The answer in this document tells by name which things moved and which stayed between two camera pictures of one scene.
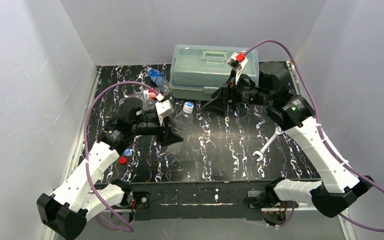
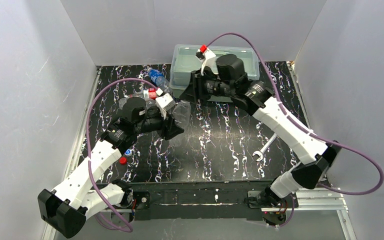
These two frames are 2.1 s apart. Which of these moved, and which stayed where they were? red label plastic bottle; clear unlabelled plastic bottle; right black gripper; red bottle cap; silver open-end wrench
Moved: right black gripper; clear unlabelled plastic bottle
Stayed: silver open-end wrench; red bottle cap; red label plastic bottle
